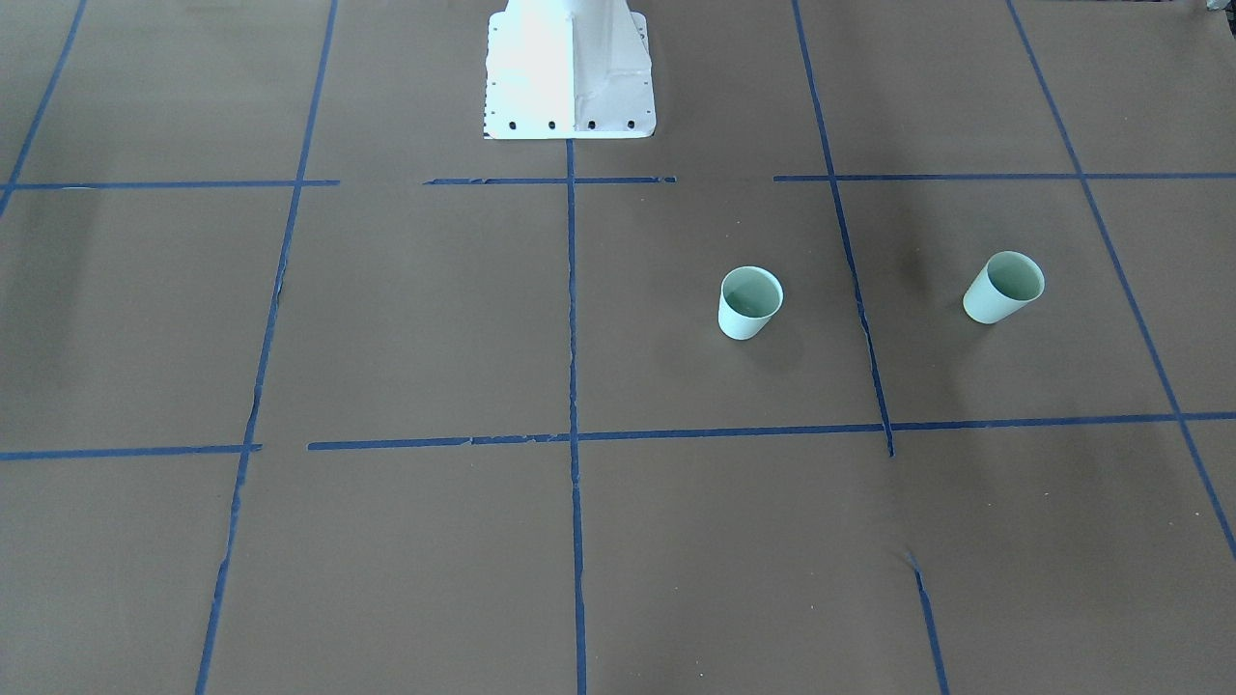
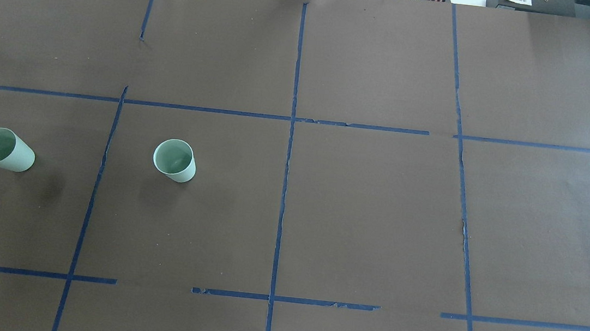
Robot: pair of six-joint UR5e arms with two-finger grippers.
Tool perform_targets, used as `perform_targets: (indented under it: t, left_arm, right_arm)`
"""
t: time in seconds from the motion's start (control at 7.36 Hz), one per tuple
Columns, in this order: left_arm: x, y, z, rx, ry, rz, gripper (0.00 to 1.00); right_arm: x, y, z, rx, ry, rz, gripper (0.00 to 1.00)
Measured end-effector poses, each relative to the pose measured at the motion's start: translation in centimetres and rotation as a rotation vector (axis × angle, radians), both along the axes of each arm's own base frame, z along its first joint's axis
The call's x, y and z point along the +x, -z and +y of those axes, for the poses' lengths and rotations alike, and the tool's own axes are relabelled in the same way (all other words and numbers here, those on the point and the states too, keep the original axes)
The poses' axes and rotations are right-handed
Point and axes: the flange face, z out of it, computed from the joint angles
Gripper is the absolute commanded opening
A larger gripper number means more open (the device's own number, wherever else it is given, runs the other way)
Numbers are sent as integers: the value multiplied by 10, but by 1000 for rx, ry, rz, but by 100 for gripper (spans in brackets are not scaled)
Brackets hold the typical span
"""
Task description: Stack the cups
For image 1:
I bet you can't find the pale green cup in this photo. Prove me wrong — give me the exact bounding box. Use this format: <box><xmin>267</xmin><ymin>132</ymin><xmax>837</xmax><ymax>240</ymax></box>
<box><xmin>962</xmin><ymin>251</ymin><xmax>1046</xmax><ymax>325</ymax></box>
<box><xmin>716</xmin><ymin>265</ymin><xmax>785</xmax><ymax>343</ymax></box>

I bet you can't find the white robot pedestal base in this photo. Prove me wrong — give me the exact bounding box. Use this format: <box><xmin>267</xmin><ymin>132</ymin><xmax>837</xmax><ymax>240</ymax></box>
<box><xmin>482</xmin><ymin>1</ymin><xmax>658</xmax><ymax>140</ymax></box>

